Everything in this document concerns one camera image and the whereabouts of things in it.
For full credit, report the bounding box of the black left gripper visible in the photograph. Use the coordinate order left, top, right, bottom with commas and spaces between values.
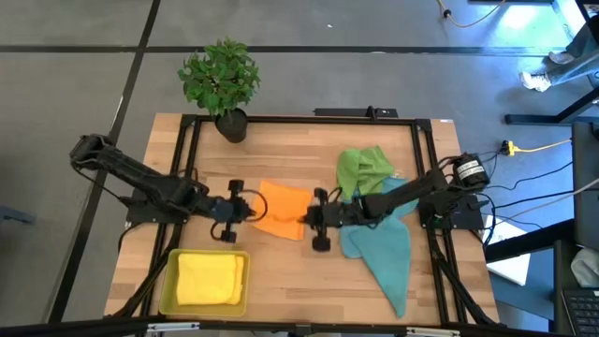
209, 179, 258, 244

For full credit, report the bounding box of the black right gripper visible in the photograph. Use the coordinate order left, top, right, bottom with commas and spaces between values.
300, 187, 367, 253

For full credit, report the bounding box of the orange microfiber towel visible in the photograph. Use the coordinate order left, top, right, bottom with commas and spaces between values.
251, 180, 314, 242

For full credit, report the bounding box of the green microfiber towel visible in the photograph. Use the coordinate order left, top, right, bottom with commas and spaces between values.
335, 144, 397, 202

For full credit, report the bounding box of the yellow microfiber towel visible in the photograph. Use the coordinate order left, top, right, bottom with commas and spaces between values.
176, 252, 245, 306

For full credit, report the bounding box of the teal microfiber towel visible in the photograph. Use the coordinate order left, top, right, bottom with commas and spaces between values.
339, 175, 420, 319

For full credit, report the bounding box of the yellow plastic bin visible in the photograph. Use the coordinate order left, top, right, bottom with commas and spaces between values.
157, 247, 252, 318

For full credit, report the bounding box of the potted green plant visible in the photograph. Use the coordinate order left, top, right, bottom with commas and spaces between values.
176, 37, 262, 144

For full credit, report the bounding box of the white flat box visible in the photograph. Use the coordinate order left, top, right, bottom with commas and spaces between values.
485, 214, 533, 287

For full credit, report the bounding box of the person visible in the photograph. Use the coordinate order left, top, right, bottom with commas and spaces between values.
518, 22, 599, 94

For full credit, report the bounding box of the black desk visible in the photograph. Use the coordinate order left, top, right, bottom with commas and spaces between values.
484, 120, 599, 337

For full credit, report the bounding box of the grey cloth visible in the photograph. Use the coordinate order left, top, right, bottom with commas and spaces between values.
570, 246, 599, 289

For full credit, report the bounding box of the black keyboard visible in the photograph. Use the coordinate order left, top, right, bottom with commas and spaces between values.
560, 286, 599, 336

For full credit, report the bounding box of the black table frame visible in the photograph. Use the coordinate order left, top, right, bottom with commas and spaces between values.
105, 113, 504, 329

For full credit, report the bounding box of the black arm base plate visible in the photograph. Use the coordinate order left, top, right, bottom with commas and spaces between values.
417, 194, 486, 230
124, 195, 189, 225

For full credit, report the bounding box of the black bar bracket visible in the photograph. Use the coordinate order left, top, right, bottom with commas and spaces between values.
313, 106, 400, 119

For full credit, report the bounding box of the silver aluminium bracket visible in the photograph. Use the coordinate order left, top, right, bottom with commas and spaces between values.
146, 321, 201, 333
405, 326, 462, 337

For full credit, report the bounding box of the yellow extension cord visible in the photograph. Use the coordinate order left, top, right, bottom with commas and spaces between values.
500, 138, 573, 158

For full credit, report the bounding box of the black desk frame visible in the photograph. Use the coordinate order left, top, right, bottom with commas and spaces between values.
504, 0, 599, 126

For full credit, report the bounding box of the tan floor cable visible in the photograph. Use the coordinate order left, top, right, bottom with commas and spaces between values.
436, 0, 507, 28

